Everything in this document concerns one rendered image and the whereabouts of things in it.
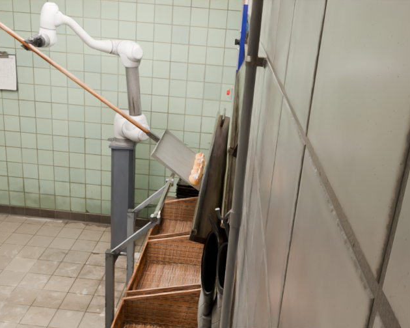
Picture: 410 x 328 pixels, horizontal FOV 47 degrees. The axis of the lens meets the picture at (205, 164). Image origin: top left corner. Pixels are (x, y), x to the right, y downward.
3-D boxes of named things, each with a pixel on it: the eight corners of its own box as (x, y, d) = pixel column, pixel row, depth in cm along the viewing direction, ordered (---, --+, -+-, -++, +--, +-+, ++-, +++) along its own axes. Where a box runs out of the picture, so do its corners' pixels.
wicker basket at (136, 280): (221, 269, 293) (225, 230, 284) (216, 328, 240) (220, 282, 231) (144, 261, 296) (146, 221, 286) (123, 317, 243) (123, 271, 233)
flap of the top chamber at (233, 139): (240, 74, 316) (253, 46, 309) (239, 158, 147) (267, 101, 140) (234, 71, 315) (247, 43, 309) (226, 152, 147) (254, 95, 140)
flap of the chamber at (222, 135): (215, 116, 326) (243, 124, 327) (188, 240, 158) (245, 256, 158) (217, 113, 326) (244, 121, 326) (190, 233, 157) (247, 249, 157)
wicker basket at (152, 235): (224, 226, 350) (227, 191, 340) (221, 266, 297) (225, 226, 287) (159, 219, 352) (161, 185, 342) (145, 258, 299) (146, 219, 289)
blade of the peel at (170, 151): (150, 155, 277) (152, 152, 276) (163, 131, 329) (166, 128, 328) (198, 191, 282) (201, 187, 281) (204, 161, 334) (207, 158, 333)
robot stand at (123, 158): (112, 243, 429) (114, 138, 395) (135, 245, 429) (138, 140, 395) (108, 254, 409) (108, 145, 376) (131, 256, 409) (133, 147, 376)
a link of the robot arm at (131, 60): (139, 135, 381) (154, 142, 365) (122, 140, 372) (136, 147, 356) (133, 38, 350) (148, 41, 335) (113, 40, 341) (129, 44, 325)
